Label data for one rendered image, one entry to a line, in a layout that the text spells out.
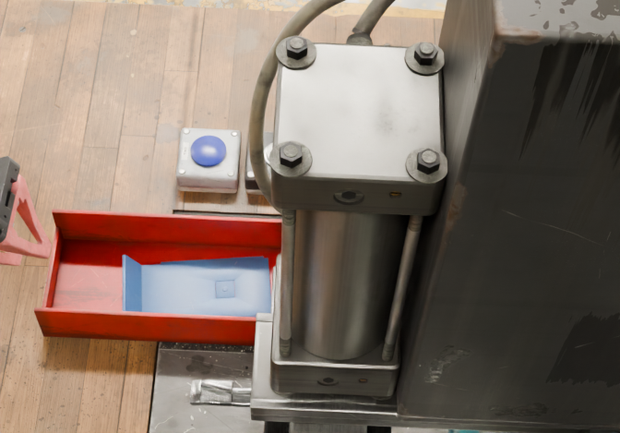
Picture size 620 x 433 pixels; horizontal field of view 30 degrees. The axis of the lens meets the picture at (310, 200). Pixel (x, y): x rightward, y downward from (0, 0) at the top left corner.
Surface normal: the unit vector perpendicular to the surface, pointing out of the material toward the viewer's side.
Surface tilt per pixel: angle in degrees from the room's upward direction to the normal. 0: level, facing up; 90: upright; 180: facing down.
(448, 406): 90
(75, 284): 0
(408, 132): 0
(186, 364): 0
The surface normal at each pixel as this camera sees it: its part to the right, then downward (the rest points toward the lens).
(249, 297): 0.03, -0.53
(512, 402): -0.04, 0.85
